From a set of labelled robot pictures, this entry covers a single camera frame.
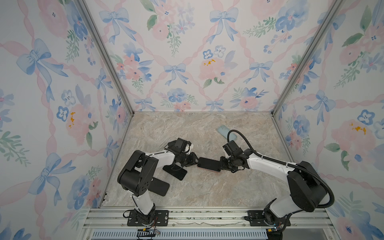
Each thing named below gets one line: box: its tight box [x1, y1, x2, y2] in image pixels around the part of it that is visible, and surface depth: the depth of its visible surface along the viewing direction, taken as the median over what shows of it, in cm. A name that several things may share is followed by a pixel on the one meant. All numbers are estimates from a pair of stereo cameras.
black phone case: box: [148, 177, 170, 197], surface depth 86 cm
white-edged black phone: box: [162, 162, 188, 181], surface depth 89 cm
